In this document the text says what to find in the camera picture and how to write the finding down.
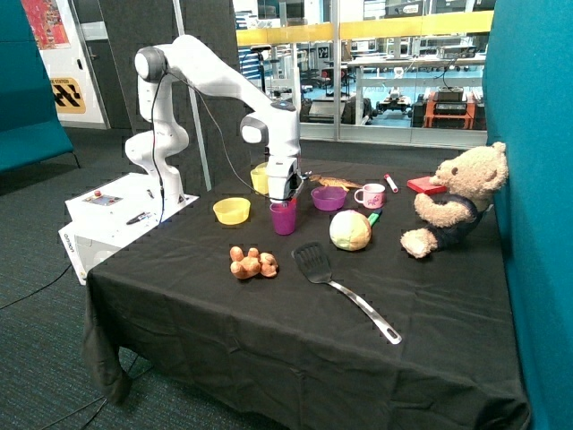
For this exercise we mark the red-capped white marker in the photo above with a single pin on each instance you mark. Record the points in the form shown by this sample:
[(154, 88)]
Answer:
[(392, 185)]

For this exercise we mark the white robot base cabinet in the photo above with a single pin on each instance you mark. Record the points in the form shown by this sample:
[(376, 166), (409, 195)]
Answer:
[(98, 228)]

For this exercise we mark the yellow plastic bowl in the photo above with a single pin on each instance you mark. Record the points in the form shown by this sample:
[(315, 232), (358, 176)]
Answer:
[(232, 211)]

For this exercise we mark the black metal-handled spatula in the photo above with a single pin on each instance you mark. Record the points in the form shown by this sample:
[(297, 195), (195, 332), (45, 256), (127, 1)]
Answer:
[(313, 262)]

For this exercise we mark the pink printed mug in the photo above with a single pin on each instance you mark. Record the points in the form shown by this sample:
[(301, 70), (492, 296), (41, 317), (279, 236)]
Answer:
[(371, 196)]

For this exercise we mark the black tablecloth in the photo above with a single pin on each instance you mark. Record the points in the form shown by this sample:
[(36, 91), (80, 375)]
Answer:
[(304, 354)]

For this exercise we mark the purple plastic bowl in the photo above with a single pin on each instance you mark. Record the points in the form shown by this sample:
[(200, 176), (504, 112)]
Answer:
[(328, 198)]

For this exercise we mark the teal sofa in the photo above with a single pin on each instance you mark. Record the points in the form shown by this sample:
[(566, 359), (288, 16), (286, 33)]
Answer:
[(30, 129)]

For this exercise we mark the beige teddy bear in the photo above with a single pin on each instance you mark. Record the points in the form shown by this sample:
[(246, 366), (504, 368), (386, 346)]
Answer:
[(471, 179)]

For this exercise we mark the teal partition panel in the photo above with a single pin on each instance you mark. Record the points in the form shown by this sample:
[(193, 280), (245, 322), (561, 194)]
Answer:
[(527, 86)]

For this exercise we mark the black pen on cabinet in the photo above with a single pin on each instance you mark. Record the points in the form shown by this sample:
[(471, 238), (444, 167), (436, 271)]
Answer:
[(139, 218)]

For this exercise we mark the red flat block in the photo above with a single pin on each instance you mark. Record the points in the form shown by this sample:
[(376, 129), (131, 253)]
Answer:
[(423, 185)]

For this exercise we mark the pastel plush ball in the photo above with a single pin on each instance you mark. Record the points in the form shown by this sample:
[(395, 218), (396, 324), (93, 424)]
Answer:
[(350, 231)]

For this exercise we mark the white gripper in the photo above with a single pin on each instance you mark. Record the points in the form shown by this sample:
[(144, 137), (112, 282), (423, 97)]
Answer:
[(282, 173)]

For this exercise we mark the green highlighter marker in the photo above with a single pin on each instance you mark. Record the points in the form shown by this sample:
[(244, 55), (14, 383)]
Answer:
[(374, 216)]

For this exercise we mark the yellow plastic cup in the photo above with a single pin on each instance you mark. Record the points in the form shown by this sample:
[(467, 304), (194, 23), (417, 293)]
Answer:
[(260, 179)]

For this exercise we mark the small orange plush toy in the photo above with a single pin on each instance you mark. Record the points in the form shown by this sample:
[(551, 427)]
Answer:
[(245, 266)]

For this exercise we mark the purple plastic cup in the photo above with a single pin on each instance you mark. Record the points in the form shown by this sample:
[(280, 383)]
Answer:
[(283, 219)]

